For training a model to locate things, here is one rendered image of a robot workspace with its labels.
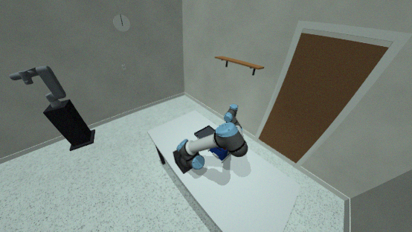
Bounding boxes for blue crate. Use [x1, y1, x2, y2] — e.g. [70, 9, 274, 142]
[210, 147, 230, 161]

